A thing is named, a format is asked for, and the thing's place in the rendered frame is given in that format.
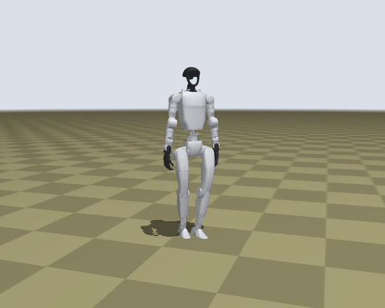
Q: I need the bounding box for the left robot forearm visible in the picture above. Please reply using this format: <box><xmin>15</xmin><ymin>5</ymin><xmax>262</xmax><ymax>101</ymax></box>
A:
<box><xmin>209</xmin><ymin>125</ymin><xmax>220</xmax><ymax>148</ymax></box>

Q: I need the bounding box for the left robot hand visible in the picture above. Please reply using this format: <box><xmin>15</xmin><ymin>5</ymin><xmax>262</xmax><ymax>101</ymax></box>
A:
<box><xmin>213</xmin><ymin>143</ymin><xmax>219</xmax><ymax>166</ymax></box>

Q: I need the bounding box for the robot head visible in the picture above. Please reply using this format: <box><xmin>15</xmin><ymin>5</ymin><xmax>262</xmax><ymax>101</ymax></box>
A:
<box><xmin>182</xmin><ymin>67</ymin><xmax>200</xmax><ymax>92</ymax></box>

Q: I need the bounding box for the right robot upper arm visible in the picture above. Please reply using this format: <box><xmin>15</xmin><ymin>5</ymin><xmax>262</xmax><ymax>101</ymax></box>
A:
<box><xmin>168</xmin><ymin>93</ymin><xmax>182</xmax><ymax>128</ymax></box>

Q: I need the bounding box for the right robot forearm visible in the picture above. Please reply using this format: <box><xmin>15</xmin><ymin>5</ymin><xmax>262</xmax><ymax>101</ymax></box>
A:
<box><xmin>163</xmin><ymin>119</ymin><xmax>175</xmax><ymax>151</ymax></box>

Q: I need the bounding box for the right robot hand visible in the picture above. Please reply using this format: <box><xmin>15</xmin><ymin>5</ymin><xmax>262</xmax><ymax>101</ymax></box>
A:
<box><xmin>164</xmin><ymin>146</ymin><xmax>174</xmax><ymax>170</ymax></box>

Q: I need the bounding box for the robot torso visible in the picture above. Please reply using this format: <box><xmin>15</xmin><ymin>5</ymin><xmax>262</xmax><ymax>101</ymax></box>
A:
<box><xmin>177</xmin><ymin>89</ymin><xmax>207</xmax><ymax>157</ymax></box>

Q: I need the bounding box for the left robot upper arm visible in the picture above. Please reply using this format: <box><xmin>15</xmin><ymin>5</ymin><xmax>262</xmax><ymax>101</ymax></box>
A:
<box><xmin>205</xmin><ymin>94</ymin><xmax>218</xmax><ymax>127</ymax></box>

